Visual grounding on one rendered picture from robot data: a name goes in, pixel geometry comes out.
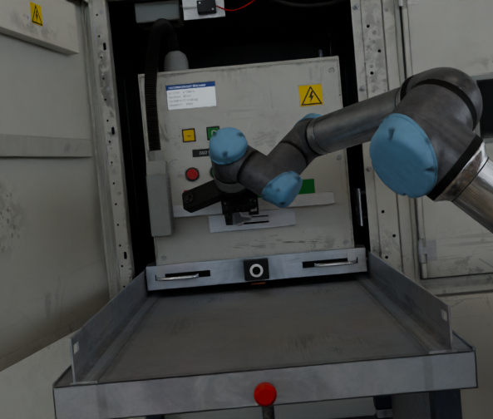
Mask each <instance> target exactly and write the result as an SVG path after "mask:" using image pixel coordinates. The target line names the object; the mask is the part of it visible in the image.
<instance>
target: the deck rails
mask: <svg viewBox="0 0 493 419"><path fill-rule="evenodd" d="M370 256H371V266H372V279H368V280H359V283H360V284H361V285H362V286H363V287H364V288H365V289H366V290H367V291H368V292H369V293H370V294H371V295H372V296H373V297H374V298H375V299H376V300H377V301H378V302H379V303H380V304H381V305H382V306H383V307H384V308H385V309H386V310H387V311H388V312H389V313H390V314H391V315H392V316H393V317H394V318H395V319H396V320H397V321H398V322H399V323H400V324H401V325H402V326H403V327H404V328H405V329H406V330H407V331H408V332H409V333H410V334H411V335H412V336H413V337H414V338H415V339H416V340H417V341H418V342H419V343H420V344H421V345H422V346H423V347H424V348H425V349H426V350H427V351H428V353H429V354H434V353H444V352H457V350H456V348H454V347H453V339H452V327H451V306H450V305H449V304H448V303H446V302H444V301H443V300H442V299H440V298H438V297H437V296H436V295H435V294H433V293H431V292H430V291H428V290H427V289H425V288H423V287H422V286H421V285H420V284H418V283H416V282H415V281H413V280H412V279H410V278H408V277H407V276H406V275H405V274H403V273H401V272H400V271H398V270H397V269H395V268H393V267H392V266H391V265H390V264H388V263H386V262H385V261H384V260H382V259H380V258H379V257H377V256H376V255H375V254H373V253H370ZM157 300H158V298H152V299H145V298H144V289H143V281H142V273H140V274H139V275H137V276H136V277H135V278H134V279H133V280H132V281H131V282H130V283H129V284H127V285H126V286H125V287H124V288H123V289H122V290H121V291H120V292H119V293H118V294H117V295H116V296H115V297H114V298H113V299H112V300H111V301H110V302H109V303H107V304H106V305H105V306H104V307H103V308H102V309H101V310H100V311H99V312H97V313H96V314H95V315H94V316H93V317H92V318H91V319H90V320H89V321H87V322H86V323H85V324H84V325H83V326H82V327H81V328H80V329H79V330H78V331H76V332H75V333H74V334H73V335H72V336H71V337H70V338H69V345H70V353H71V369H72V376H73V380H72V381H71V382H70V385H80V384H90V383H98V382H99V380H100V379H101V377H102V376H103V374H104V373H105V372H106V370H107V369H108V367H109V366H110V365H111V364H112V362H113V361H114V360H115V358H116V356H117V355H118V354H119V352H120V351H121V349H122V348H123V347H124V346H125V345H126V343H127V341H128V340H129V339H130V337H131V336H132V334H133V333H134V331H135V330H136V329H137V328H138V327H139V325H140V324H141V322H142V321H143V319H144V318H145V316H146V315H147V313H148V312H149V311H150V310H151V309H152V307H153V306H154V304H155V303H156V301H157ZM444 311H445V312H446V314H447V320H446V319H444ZM75 344H76V346H77V351H76V352H75V353H74V345H75Z"/></svg>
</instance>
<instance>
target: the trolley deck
mask: <svg viewBox="0 0 493 419"><path fill-rule="evenodd" d="M452 339H453V347H454V348H456V350H457V352H444V353H434V354H429V353H428V351H427V350H426V349H425V348H424V347H423V346H422V345H421V344H420V343H419V342H418V341H417V340H416V339H415V338H414V337H413V336H412V335H411V334H410V333H409V332H408V331H407V330H406V329H405V328H404V327H403V326H402V325H401V324H400V323H399V322H398V321H397V320H396V319H395V318H394V317H393V316H392V315H391V314H390V313H389V312H388V311H387V310H386V309H385V308H384V307H383V306H382V305H381V304H380V303H379V302H378V301H377V300H376V299H375V298H374V297H373V296H372V295H371V294H370V293H369V292H368V291H367V290H366V289H365V288H364V287H363V286H362V285H361V284H360V283H359V282H358V283H341V284H330V285H321V286H312V287H302V288H284V289H274V290H264V291H255V292H245V293H227V294H217V295H208V296H199V297H188V298H171V299H161V300H157V301H156V303H155V304H154V306H153V307H152V309H151V310H150V311H149V312H148V313H147V315H146V316H145V318H144V319H143V321H142V322H141V324H140V325H139V327H138V328H137V329H136V330H135V331H134V333H133V334H132V336H131V337H130V339H129V340H128V341H127V343H126V345H125V346H124V347H123V348H122V349H121V351H120V352H119V354H118V355H117V356H116V358H115V360H114V361H113V362H112V364H111V365H110V366H109V367H108V369H107V370H106V372H105V373H104V374H103V376H102V377H101V379H100V380H99V382H98V383H90V384H80V385H70V382H71V381H72V380H73V376H72V369H71V365H70V366H69V367H68V368H67V369H66V370H65V371H64V372H63V373H62V374H61V376H60V377H59V378H58V379H57V380H56V381H55V382H54V383H53V384H52V394H53V401H54V410H55V418H56V419H123V418H132V417H152V416H161V415H171V414H181V413H191V412H209V411H219V410H229V409H239V408H248V407H261V406H260V405H259V404H258V403H257V402H256V401H255V400H254V389H255V388H256V386H257V385H258V384H260V383H261V382H269V383H271V384H272V385H274V387H275V389H276V392H277V397H276V400H275V402H274V403H273V404H272V405H270V406H277V405H287V404H296V403H306V402H325V401H335V400H344V399H354V398H364V397H383V396H392V395H402V394H412V393H422V392H440V391H450V390H460V389H470V388H478V378H477V367H476V348H475V347H474V346H472V345H471V344H470V343H468V342H467V341H466V340H465V339H464V338H463V337H461V336H460V335H459V334H457V333H456V332H455V331H453V330H452Z"/></svg>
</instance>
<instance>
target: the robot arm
mask: <svg viewBox="0 0 493 419"><path fill-rule="evenodd" d="M482 108H483V104H482V96H481V91H480V89H479V87H478V86H477V84H476V83H475V81H474V80H473V79H472V78H471V77H470V76H469V75H467V74H466V73H464V72H463V71H461V70H458V69H456V68H452V67H436V68H432V69H430V70H427V71H423V72H420V73H418V74H416V75H413V76H410V77H408V78H407V79H406V80H405V81H404V82H403V83H402V85H401V86H400V87H398V88H395V89H393V90H390V91H387V92H384V93H382V94H380V95H377V96H373V97H371V98H368V99H366V100H364V101H360V102H358V103H355V104H352V105H350V106H346V107H344V108H342V109H339V110H336V111H333V112H330V113H328V114H326V115H323V116H322V115H320V114H314V113H309V114H307V115H306V116H305V117H304V118H302V119H301V120H299V121H298V122H297V123H296V124H295V125H294V127H293V129H292V130H291V131H290V132H289V133H288V134H287V135H286V136H285V137H284V138H283V139H282V140H281V141H280V142H279V143H278V144H277V145H276V146H275V147H274V148H273V149H272V150H271V151H270V152H269V153H268V155H265V154H263V153H261V152H259V151H258V150H256V149H255V148H253V147H251V146H249V145H248V141H247V140H246V138H245V136H244V134H243V133H242V132H241V131H240V130H238V129H236V128H233V127H225V128H221V129H219V130H217V131H216V132H215V133H214V134H213V135H212V136H211V138H210V143H209V147H210V150H209V156H210V159H211V164H212V168H213V174H214V180H211V181H209V182H207V183H204V184H202V185H199V186H197V187H195V188H193V189H191V190H187V191H186V192H184V193H183V194H182V200H183V208H184V210H187V211H188V212H190V213H193V212H195V211H197V210H201V209H203V208H205V207H208V206H210V205H213V204H215V203H218V202H220V201H221V206H222V213H223V215H224V218H225V223H226V225H234V224H236V223H240V222H244V221H249V220H251V219H252V218H251V217H250V216H246V215H242V214H241V212H249V215H253V214H259V204H258V195H259V196H260V197H262V199H263V200H265V201H268V202H270V203H272V204H274V205H276V206H278V207H279V208H285V207H287V206H289V205H290V204H291V203H292V202H293V201H294V199H295V197H296V196H297V195H298V193H299V191H300V189H301V187H302V184H303V179H302V177H301V176H300V175H301V174H302V172H303V171H304V170H305V169H306V168H307V166H308V165H309V164H310V163H311V162H312V161H313V160H314V159H315V158H316V157H319V156H321V155H326V154H329V153H332V152H334V151H338V150H343V149H346V148H348V147H352V146H355V145H360V144H362V143H366V142H369V141H371V142H370V146H369V155H370V158H371V160H372V167H373V169H374V170H375V172H376V173H377V175H378V177H379V178H380V179H381V181H382V182H383V183H384V184H385V185H386V186H387V187H388V188H390V189H391V190H393V191H394V192H396V193H398V194H399V195H402V196H405V195H407V196H408V197H409V198H419V197H422V196H424V195H426V196H427V197H428V198H430V199H431V200H433V201H434V202H437V201H445V200H447V201H450V202H452V203H453V204H454V205H456V206H457V207H458V208H460V209H461V210H463V211H464V212H465V213H467V214H468V215H469V216H470V217H471V218H472V219H474V220H475V221H477V222H478V223H479V224H481V225H482V226H484V227H485V228H486V229H488V230H489V231H490V232H491V233H492V234H493V160H492V159H491V158H490V157H489V156H488V155H487V153H486V142H485V141H484V140H483V139H482V138H480V137H479V136H478V135H477V134H476V133H475V132H473V130H474V129H475V128H476V126H477V124H478V122H479V120H480V118H481V113H482ZM255 200H256V201H255ZM254 201H255V202H254ZM256 207H257V211H252V212H250V211H251V210H253V209H256Z"/></svg>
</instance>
